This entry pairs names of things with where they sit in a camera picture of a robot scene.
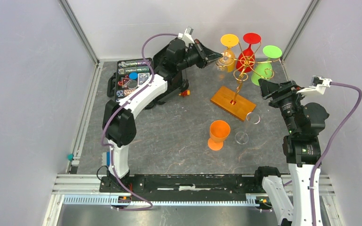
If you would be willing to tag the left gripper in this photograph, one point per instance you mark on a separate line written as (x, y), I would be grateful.
(205, 55)

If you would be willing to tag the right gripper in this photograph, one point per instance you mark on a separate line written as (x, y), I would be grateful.
(279, 92)

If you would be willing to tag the clear round wine glass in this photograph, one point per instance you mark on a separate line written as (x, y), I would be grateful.
(221, 67)

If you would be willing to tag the clear flute wine glass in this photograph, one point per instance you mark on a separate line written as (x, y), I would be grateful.
(250, 126)

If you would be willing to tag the orange wine glass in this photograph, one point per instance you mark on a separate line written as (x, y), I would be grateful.
(219, 130)

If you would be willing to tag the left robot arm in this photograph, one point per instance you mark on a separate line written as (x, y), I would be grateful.
(119, 127)

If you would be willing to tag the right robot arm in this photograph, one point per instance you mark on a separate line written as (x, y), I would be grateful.
(301, 148)

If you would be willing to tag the yellow wine glass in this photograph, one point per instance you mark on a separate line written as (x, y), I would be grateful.
(229, 41)

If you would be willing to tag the green wine glass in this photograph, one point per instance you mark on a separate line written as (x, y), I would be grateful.
(264, 69)

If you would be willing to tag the red wine glass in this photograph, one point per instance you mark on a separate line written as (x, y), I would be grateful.
(246, 59)

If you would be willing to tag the red yellow small toy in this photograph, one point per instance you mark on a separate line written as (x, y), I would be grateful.
(184, 93)

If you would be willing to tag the playing card deck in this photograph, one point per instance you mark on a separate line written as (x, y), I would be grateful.
(142, 78)

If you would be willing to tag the blue round chip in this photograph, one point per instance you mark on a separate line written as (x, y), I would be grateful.
(133, 76)

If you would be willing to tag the black poker chip case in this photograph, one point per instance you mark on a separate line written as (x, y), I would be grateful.
(168, 63)

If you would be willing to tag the clear dealer button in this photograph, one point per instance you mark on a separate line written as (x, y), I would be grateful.
(132, 84)

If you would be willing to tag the blue green toy block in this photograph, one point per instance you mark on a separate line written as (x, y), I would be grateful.
(107, 156)

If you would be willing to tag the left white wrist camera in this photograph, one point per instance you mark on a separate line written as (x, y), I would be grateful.
(187, 36)

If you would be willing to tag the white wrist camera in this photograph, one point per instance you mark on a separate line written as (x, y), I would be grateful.
(317, 87)
(187, 36)

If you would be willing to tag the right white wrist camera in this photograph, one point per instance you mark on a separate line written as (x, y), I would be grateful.
(317, 87)

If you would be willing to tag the gold wire glass rack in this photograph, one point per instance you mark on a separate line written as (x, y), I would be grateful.
(231, 101)

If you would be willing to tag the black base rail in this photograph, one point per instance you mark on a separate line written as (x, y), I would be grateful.
(186, 187)

